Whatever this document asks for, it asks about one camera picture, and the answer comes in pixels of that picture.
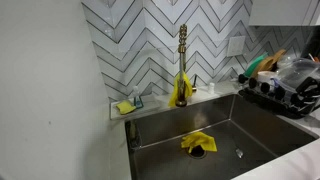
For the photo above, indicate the gold spring kitchen faucet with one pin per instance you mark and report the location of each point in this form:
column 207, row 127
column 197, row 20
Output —
column 182, row 47

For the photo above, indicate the clear plastic container lid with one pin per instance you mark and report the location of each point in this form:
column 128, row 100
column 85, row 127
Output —
column 293, row 75

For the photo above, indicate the yellow cloth on faucet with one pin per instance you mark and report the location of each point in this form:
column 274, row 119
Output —
column 187, row 89

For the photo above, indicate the clear soap bottle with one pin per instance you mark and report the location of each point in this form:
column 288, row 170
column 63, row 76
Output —
column 137, row 99

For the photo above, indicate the yellow sponge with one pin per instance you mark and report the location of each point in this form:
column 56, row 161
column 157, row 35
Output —
column 125, row 107

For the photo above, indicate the yellow cloth in sink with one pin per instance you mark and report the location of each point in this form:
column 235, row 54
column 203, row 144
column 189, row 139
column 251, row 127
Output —
column 195, row 139

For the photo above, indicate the sink drain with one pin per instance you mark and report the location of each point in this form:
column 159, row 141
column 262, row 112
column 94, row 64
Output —
column 196, row 153

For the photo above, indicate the stainless steel sink basin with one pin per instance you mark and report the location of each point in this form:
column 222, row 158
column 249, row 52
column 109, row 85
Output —
column 246, row 137

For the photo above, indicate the wooden cutting board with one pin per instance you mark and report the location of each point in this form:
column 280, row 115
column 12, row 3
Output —
column 267, row 63

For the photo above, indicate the white upper cabinet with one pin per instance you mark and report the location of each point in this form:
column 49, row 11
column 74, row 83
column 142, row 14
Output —
column 285, row 13

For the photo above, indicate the black dish drying rack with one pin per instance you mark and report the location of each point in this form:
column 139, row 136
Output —
column 275, row 98

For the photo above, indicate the gold faucet side handle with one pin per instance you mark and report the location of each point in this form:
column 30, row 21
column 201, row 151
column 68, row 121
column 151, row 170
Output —
column 194, row 88

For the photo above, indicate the white wall outlet plate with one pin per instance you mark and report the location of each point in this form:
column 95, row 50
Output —
column 235, row 46

